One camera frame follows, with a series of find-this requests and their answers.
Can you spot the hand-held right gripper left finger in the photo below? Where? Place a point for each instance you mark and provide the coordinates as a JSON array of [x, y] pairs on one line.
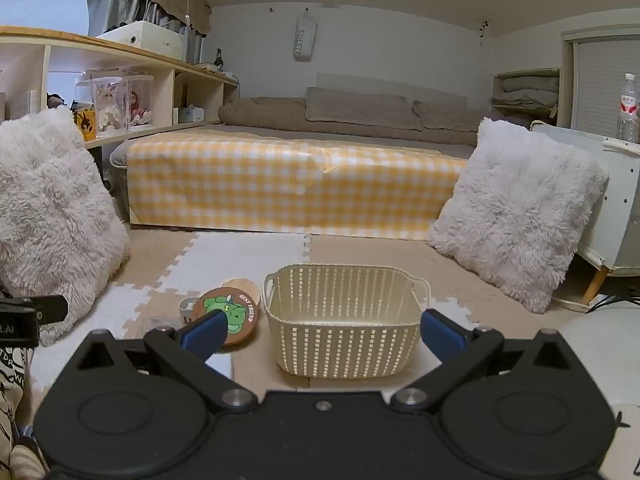
[[205, 334]]

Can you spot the small white box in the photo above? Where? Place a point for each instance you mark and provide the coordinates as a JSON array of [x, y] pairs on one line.
[[222, 366]]

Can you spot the yellow checkered mattress bed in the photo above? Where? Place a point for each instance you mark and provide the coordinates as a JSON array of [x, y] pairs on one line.
[[250, 180]]

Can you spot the white side table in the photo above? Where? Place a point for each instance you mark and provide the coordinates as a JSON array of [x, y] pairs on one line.
[[620, 200]]

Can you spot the plain round wooden coaster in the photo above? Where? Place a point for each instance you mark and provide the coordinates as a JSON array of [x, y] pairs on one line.
[[247, 287]]

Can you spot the white fluffy pillow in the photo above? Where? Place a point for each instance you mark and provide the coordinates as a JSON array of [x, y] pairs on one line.
[[520, 210], [50, 210]]

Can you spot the yellow printed container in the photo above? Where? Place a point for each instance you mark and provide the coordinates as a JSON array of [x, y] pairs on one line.
[[86, 125]]

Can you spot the white hanging wall sign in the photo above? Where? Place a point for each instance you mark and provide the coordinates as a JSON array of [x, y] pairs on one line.
[[303, 35]]

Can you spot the clear case with red doll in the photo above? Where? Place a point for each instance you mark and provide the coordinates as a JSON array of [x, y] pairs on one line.
[[137, 102]]

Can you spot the tan and white foam mat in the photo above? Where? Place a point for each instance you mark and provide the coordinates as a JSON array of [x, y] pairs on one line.
[[350, 252]]

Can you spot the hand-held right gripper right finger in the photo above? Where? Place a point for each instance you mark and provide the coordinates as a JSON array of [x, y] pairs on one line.
[[442, 334]]

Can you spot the wooden shelf unit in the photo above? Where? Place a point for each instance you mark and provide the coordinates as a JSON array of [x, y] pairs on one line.
[[150, 60]]

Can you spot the cream plastic basket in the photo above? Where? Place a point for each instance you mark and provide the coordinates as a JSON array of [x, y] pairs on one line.
[[340, 330]]

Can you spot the grey curtain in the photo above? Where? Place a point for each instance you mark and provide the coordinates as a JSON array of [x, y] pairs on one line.
[[107, 5]]

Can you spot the black and white printed cloth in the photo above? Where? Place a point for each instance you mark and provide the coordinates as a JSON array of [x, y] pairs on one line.
[[12, 385]]

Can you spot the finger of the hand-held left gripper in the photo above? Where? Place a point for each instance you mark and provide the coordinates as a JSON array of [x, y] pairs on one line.
[[50, 307]]

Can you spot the white closet door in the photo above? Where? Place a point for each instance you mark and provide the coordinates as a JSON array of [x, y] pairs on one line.
[[600, 85]]

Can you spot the brown duvet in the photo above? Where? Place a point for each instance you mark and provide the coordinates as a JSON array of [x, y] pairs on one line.
[[260, 115]]

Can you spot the large brown pillow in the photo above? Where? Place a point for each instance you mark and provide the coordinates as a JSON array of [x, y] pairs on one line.
[[360, 107]]

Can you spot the tissue box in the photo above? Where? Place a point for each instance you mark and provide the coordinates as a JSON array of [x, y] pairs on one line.
[[191, 114]]

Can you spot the clear case with rabbit doll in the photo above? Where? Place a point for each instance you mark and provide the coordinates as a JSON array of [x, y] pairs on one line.
[[107, 105]]

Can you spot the clear plastic case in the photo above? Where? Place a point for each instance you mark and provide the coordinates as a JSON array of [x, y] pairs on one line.
[[157, 323]]

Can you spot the folded beige blankets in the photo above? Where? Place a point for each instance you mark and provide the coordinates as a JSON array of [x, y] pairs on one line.
[[530, 92]]

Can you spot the round coaster with green frog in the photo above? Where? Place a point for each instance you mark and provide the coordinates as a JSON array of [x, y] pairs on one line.
[[237, 310]]

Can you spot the clear plastic water bottle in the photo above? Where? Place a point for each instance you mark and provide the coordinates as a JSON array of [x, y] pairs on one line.
[[629, 110]]

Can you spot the green glass bottle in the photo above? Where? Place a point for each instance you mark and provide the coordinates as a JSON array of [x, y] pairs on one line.
[[218, 60]]

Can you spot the small brown pillow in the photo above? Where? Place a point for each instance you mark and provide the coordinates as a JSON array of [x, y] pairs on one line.
[[442, 115]]

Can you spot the white storage box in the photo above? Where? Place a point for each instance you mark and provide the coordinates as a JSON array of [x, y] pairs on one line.
[[145, 37]]

